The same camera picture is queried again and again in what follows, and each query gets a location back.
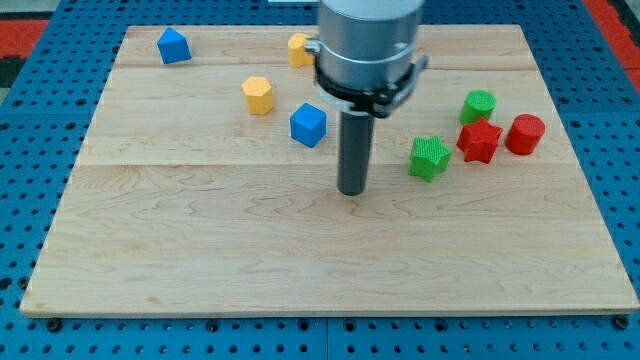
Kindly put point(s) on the blue cube block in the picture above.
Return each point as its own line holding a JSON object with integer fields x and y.
{"x": 308, "y": 125}

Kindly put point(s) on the green star block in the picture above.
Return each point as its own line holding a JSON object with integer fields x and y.
{"x": 429, "y": 157}

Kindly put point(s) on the red cylinder block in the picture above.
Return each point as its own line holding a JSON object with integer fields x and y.
{"x": 525, "y": 134}

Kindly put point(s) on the green cylinder block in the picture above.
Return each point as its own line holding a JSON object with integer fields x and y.
{"x": 477, "y": 104}

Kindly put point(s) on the blue pentagon block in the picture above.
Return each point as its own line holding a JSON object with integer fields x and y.
{"x": 173, "y": 47}

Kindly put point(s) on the black and white mounting clamp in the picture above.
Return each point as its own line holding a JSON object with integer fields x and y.
{"x": 367, "y": 97}

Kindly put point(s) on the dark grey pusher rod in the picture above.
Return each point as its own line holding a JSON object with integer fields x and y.
{"x": 355, "y": 140}

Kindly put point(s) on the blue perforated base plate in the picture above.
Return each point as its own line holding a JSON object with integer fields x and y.
{"x": 45, "y": 116}

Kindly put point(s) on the red star block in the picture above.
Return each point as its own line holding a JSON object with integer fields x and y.
{"x": 479, "y": 141}

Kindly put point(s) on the light wooden board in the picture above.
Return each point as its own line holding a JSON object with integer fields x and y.
{"x": 182, "y": 204}

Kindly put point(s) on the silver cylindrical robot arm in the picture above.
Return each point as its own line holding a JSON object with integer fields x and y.
{"x": 366, "y": 44}

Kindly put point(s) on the yellow hexagon block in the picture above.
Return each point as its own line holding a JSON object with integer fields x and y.
{"x": 258, "y": 94}

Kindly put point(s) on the yellow block behind arm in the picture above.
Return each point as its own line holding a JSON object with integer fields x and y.
{"x": 297, "y": 54}

